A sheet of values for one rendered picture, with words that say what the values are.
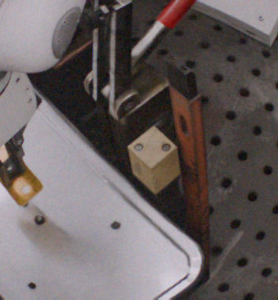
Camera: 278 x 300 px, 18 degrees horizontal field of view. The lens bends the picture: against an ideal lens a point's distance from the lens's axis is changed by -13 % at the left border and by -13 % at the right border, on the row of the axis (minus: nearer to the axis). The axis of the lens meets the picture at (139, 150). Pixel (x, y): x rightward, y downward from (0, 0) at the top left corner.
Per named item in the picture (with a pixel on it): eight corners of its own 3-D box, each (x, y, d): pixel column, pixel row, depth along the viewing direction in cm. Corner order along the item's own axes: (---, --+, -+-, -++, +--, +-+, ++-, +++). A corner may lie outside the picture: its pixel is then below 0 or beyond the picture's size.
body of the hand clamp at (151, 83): (126, 233, 129) (87, 85, 99) (164, 203, 131) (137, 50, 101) (155, 258, 127) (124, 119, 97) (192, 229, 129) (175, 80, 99)
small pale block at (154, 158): (156, 280, 125) (126, 146, 94) (176, 266, 126) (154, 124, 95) (172, 293, 123) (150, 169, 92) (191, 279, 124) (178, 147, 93)
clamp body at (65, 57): (44, 145, 138) (8, 5, 107) (102, 97, 141) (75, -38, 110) (81, 186, 134) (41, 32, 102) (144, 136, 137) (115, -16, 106)
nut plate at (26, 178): (-19, 157, 94) (-21, 151, 93) (3, 136, 95) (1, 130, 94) (20, 208, 91) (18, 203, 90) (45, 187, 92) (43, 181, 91)
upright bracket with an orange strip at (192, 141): (190, 273, 125) (162, 57, 82) (197, 267, 125) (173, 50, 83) (202, 283, 124) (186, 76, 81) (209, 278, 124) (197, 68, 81)
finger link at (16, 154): (17, 101, 89) (27, 135, 94) (-5, 120, 88) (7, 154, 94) (33, 119, 87) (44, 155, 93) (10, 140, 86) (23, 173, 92)
